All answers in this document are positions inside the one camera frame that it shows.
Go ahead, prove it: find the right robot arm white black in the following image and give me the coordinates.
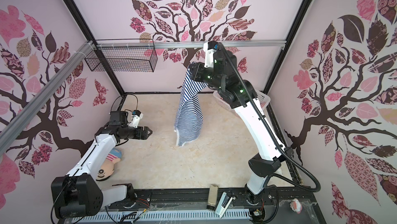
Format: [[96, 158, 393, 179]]
[[189, 49, 292, 202]]

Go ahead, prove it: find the black corrugated cable conduit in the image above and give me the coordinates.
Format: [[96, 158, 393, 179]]
[[216, 42, 322, 193]]

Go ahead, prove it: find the small beige rectangular block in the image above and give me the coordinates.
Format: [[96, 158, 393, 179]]
[[206, 184, 219, 211]]

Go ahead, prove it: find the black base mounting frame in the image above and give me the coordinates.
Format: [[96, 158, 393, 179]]
[[55, 186, 326, 224]]

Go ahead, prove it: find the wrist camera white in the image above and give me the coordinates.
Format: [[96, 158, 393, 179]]
[[203, 41, 218, 68], [129, 110, 143, 128]]

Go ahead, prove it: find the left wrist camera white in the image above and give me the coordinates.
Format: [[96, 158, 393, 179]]
[[129, 110, 143, 128]]

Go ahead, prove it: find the blue white striped tank top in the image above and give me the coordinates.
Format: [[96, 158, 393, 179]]
[[174, 70, 208, 147]]

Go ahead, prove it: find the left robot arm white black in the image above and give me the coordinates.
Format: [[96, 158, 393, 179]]
[[51, 110, 152, 219]]

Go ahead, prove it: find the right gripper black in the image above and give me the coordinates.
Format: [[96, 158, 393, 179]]
[[190, 64, 224, 94]]

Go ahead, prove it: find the aluminium rail left diagonal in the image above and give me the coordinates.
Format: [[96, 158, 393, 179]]
[[1, 41, 95, 154]]

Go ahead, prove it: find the black wire mesh basket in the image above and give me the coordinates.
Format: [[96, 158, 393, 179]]
[[85, 38, 158, 73]]

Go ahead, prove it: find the aluminium rail back horizontal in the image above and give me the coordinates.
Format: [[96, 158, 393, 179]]
[[96, 40, 286, 49]]

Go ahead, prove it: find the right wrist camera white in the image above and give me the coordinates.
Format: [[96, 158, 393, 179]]
[[203, 41, 218, 68]]

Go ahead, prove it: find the plush doll head toy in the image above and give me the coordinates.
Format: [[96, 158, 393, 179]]
[[96, 148, 122, 182]]

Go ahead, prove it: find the small pink white object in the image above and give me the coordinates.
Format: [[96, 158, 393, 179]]
[[290, 198, 303, 214]]

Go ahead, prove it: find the white slotted cable duct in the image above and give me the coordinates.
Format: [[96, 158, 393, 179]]
[[65, 209, 251, 224]]

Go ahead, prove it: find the white plastic laundry basket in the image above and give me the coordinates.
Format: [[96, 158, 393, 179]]
[[213, 90, 271, 117]]

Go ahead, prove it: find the white black handheld device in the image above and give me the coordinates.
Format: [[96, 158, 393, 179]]
[[215, 192, 233, 218]]

